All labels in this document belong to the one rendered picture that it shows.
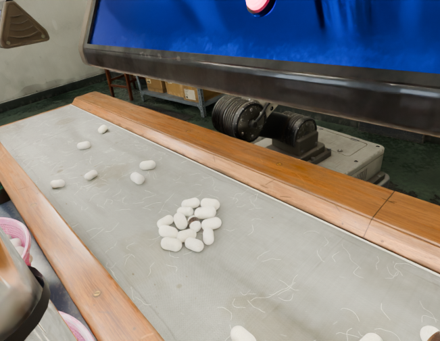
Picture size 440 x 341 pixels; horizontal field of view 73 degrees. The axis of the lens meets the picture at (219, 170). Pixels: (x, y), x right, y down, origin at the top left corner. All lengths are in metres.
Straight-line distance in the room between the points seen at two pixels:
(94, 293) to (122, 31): 0.33
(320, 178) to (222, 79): 0.45
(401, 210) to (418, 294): 0.13
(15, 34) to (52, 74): 4.41
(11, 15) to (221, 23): 0.53
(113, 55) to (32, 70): 4.75
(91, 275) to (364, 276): 0.38
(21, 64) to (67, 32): 0.78
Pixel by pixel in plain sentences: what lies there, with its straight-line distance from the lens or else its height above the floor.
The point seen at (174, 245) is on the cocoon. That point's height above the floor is 0.76.
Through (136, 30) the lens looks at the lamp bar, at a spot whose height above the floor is 1.07.
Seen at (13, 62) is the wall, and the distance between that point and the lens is 4.95.
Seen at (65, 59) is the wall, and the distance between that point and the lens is 5.13.
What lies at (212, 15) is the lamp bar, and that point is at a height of 1.08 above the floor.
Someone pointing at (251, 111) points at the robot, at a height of 0.77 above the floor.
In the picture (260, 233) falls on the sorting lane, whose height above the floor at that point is 0.74.
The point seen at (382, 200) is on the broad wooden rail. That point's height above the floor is 0.76.
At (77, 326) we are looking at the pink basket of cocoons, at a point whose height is 0.77.
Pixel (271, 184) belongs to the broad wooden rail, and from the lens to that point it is 0.58.
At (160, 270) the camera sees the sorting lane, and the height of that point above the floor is 0.74.
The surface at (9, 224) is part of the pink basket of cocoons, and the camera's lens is 0.68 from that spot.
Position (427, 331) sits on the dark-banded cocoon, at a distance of 0.42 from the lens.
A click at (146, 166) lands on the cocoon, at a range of 0.71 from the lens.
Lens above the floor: 1.09
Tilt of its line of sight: 32 degrees down
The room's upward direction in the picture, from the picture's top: 8 degrees counter-clockwise
